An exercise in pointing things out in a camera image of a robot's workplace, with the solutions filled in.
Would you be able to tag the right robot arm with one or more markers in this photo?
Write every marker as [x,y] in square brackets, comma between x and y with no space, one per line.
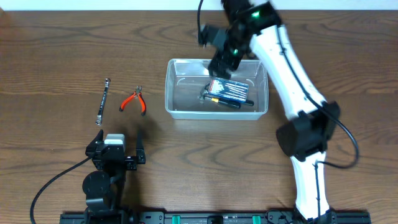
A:
[256,28]

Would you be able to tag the precision screwdriver set case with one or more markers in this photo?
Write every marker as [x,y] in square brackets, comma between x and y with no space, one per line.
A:
[228,89]

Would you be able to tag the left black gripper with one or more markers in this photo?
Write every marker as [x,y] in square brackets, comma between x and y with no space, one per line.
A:
[116,156]

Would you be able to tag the orange handled pliers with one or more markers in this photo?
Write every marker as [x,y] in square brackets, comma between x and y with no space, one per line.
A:
[136,94]

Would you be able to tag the silver black wrench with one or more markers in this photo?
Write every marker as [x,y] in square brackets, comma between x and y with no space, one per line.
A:
[99,119]

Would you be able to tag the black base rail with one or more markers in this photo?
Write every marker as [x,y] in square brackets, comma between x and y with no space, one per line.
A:
[270,217]

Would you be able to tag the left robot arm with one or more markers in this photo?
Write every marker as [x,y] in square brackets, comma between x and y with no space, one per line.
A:
[103,187]

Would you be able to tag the black yellow screwdriver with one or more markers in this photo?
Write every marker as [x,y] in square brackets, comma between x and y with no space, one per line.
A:
[220,101]

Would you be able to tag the clear plastic container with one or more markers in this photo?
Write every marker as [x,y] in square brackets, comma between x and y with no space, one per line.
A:
[185,79]

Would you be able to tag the small claw hammer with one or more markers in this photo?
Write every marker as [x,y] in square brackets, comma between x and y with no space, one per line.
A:
[204,92]

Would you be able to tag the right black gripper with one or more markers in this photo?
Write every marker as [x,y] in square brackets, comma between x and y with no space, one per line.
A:
[219,59]

